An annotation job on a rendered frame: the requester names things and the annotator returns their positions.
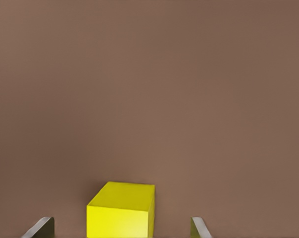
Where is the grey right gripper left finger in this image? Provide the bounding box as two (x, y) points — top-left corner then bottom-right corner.
(20, 216), (56, 238)

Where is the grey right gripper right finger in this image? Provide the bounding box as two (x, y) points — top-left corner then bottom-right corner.
(190, 217), (212, 238)

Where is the yellow square block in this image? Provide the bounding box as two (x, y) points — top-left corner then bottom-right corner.
(86, 181), (156, 238)

